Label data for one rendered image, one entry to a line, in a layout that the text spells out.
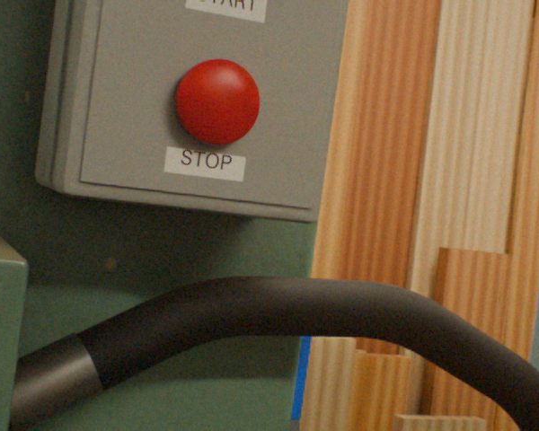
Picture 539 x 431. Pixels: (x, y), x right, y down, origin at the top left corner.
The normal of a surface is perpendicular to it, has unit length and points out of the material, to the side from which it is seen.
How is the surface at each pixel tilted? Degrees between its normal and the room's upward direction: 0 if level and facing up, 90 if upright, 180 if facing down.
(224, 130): 99
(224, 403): 90
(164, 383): 90
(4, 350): 90
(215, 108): 90
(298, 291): 53
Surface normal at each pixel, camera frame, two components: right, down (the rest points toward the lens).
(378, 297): 0.40, -0.52
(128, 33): 0.37, 0.10
